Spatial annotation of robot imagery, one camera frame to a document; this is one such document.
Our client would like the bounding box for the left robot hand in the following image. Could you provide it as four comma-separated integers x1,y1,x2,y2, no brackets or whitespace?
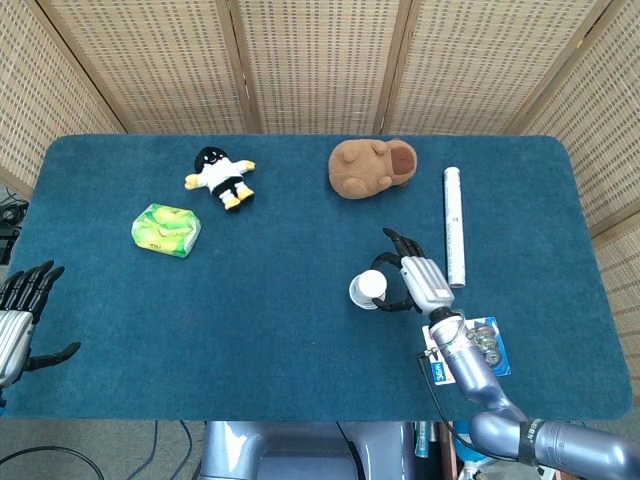
0,259,82,389

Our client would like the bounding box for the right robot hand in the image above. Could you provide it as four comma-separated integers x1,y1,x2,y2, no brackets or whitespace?
370,227,456,316

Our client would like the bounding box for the white paper cup blue print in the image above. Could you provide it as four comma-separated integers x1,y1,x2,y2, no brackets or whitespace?
348,279,379,311
349,268,389,309

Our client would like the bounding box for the white cling film roll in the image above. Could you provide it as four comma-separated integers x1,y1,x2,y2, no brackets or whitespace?
442,166,466,289

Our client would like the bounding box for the blister card pack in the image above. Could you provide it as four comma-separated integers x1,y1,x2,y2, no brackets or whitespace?
422,316,512,386

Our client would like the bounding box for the brown capybara plush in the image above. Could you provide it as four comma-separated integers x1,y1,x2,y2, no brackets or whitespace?
328,138,419,200

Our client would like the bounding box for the blue carpet table cover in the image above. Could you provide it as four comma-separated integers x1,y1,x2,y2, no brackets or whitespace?
2,133,634,423

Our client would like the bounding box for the green tissue pack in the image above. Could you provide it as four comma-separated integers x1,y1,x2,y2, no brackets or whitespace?
130,202,203,260

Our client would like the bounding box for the grey robot torso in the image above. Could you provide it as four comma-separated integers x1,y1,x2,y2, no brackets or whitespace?
199,421,416,480

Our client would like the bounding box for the woven bamboo screen panel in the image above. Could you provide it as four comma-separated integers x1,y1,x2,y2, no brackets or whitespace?
0,0,126,201
34,0,261,135
217,0,414,135
373,0,619,136
519,0,640,406

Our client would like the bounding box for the black white penguin plush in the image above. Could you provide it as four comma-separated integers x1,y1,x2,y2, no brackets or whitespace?
183,145,257,212

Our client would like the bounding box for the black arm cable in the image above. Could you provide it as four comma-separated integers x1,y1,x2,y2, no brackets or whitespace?
416,352,521,461

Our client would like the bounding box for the black cable bundle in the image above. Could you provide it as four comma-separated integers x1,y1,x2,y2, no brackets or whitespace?
0,187,30,266

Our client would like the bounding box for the black floor cable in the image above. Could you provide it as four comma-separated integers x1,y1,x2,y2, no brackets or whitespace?
0,445,107,480

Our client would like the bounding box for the blue floor cable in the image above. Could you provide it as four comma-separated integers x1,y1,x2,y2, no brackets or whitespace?
137,421,160,480

